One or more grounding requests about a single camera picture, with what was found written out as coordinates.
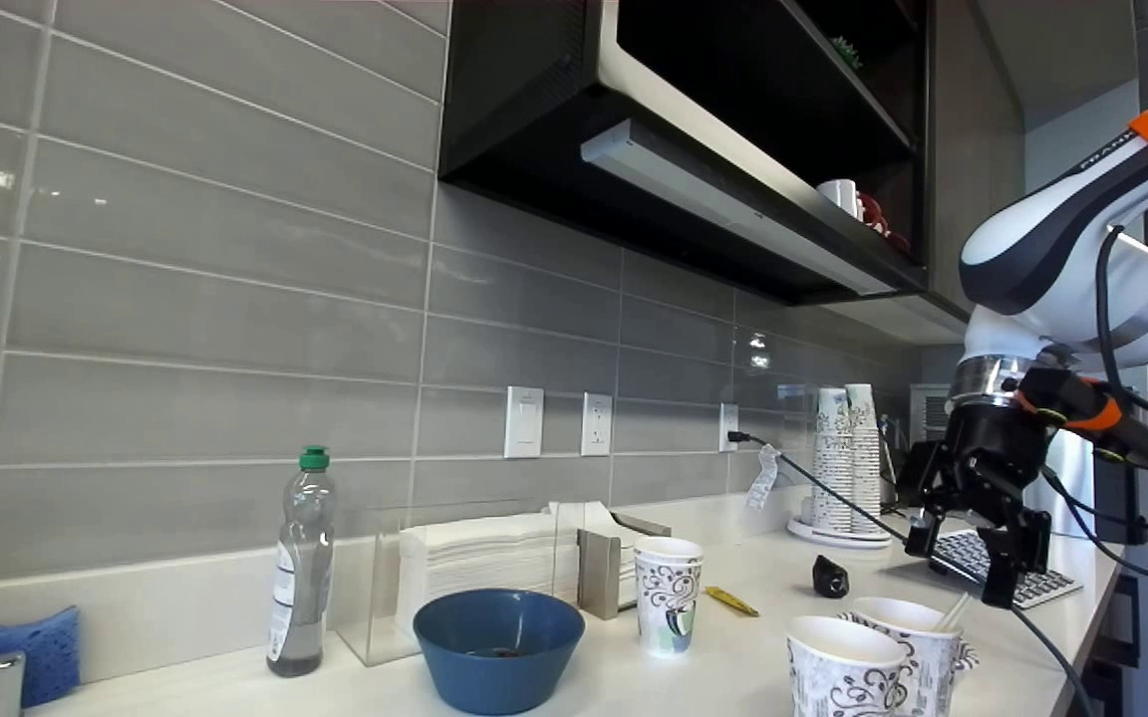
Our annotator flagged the blue bowl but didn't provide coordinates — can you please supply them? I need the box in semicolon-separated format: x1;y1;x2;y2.
412;586;592;717

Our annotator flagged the black power cable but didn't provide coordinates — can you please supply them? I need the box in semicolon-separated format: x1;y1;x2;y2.
724;426;1098;717

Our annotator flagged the small black object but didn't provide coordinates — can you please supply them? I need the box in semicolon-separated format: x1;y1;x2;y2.
808;553;852;600

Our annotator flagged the red mug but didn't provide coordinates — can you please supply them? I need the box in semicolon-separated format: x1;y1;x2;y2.
856;192;897;242

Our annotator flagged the dark base cabinet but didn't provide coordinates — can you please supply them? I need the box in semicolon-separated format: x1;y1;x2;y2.
1067;569;1148;717

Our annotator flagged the clear green-capped soap bottle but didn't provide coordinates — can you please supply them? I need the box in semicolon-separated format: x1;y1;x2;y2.
265;440;339;679

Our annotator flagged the stack of patterned cups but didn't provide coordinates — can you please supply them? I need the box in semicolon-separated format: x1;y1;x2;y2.
805;386;856;534
840;379;888;523

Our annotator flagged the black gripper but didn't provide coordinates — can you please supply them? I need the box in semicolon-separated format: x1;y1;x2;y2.
897;392;1058;614

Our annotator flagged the white napkin stack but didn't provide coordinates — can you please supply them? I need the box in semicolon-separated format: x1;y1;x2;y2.
545;499;635;536
391;515;561;629

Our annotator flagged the white mug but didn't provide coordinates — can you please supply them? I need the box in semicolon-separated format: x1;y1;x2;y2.
812;175;864;224

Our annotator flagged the white glass door cabinet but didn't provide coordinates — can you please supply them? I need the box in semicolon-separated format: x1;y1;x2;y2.
910;379;966;445

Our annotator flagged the white plastic fork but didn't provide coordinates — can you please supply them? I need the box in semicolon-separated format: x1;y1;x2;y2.
941;588;982;638

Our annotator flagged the yellow packet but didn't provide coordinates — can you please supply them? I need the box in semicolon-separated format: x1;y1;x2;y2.
702;580;762;622

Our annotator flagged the stack of white plates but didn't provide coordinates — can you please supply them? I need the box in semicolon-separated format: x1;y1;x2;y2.
784;515;897;553

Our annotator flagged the grey napkin holder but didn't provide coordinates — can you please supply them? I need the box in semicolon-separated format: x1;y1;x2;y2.
573;509;675;622

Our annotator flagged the dark wall cabinet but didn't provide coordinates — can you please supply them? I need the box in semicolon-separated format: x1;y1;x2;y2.
433;0;966;310

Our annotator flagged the clear acrylic napkin holder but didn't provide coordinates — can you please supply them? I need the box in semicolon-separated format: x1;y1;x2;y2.
330;509;578;669

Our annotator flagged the blue sponge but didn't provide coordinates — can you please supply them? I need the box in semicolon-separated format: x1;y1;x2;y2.
0;605;84;712

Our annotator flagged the patterned paper cup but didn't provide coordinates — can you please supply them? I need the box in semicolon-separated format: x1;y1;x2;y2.
784;614;917;717
848;594;973;717
630;534;704;657

